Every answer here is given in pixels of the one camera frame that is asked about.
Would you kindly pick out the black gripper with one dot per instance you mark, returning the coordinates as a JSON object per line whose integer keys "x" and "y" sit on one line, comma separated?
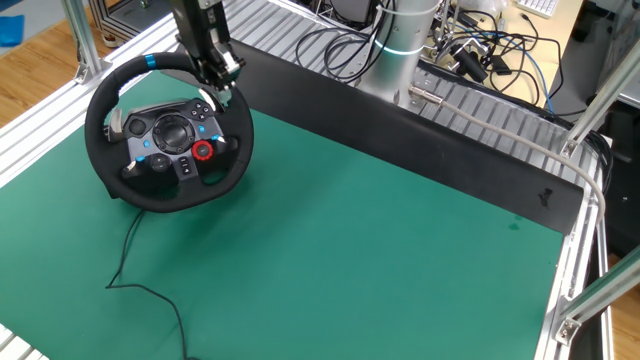
{"x": 197, "y": 27}

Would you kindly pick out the black racing steering wheel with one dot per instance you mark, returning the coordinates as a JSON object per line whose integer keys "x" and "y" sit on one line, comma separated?
{"x": 170, "y": 135}

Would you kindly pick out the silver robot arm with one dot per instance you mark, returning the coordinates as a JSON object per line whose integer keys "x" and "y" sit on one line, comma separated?
{"x": 395, "y": 60}

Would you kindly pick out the black table mat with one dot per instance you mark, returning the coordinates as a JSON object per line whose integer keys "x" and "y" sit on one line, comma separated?
{"x": 400, "y": 140}

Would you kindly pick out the green table mat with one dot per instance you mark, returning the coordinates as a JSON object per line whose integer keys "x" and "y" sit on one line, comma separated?
{"x": 325, "y": 260}

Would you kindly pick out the black cylindrical device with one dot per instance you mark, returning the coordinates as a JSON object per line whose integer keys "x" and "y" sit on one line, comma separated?
{"x": 470, "y": 65}

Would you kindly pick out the white keyboard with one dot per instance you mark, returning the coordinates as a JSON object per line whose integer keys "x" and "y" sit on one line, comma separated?
{"x": 537, "y": 7}

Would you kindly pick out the light wooden desk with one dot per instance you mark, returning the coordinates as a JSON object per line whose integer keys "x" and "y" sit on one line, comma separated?
{"x": 567, "y": 30}

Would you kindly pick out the black white striped frame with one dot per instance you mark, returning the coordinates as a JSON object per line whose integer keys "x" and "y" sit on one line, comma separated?
{"x": 130, "y": 20}

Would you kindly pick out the aluminium frame post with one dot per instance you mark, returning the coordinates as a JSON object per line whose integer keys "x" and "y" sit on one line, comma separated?
{"x": 82, "y": 40}
{"x": 600, "y": 295}
{"x": 600, "y": 95}

